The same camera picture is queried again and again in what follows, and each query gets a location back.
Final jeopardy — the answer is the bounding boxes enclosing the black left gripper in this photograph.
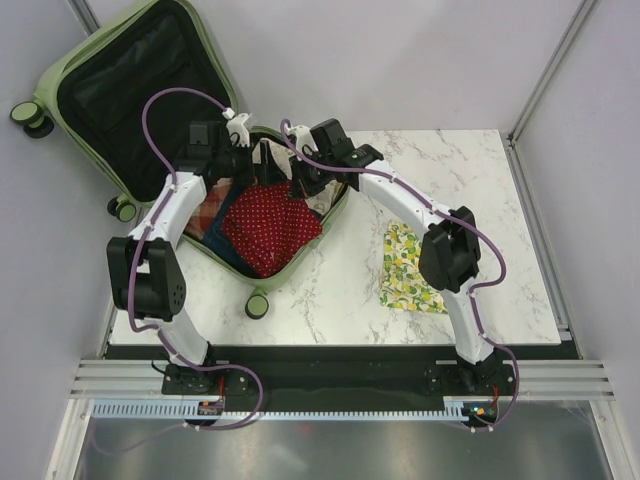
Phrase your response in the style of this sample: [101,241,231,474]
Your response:
[212,140,286,188]

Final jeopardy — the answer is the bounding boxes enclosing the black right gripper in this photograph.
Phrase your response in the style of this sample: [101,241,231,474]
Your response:
[289,149,333,200]

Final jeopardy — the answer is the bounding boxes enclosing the red polka dot cloth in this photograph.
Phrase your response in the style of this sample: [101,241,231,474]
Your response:
[221,181,322,278]

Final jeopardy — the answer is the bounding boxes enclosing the blue denim jeans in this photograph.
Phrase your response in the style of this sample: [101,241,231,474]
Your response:
[202,186,250,275]

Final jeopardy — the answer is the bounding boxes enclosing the red plaid shirt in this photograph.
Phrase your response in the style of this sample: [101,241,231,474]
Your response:
[185,180,232,240]

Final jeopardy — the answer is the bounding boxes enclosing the cream printed garment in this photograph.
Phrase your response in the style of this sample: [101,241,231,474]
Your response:
[306,180,343,215]

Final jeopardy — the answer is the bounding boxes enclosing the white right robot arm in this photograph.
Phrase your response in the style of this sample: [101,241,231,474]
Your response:
[280,119,506,394]

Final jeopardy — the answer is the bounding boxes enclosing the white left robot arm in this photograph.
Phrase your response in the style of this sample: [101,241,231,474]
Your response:
[106,109,254,393]

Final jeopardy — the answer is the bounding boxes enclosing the yellow floral print cloth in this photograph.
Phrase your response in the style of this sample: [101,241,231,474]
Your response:
[379,221,448,314]

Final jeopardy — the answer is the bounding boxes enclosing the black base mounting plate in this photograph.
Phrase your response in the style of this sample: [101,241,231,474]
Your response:
[162,346,515,410]

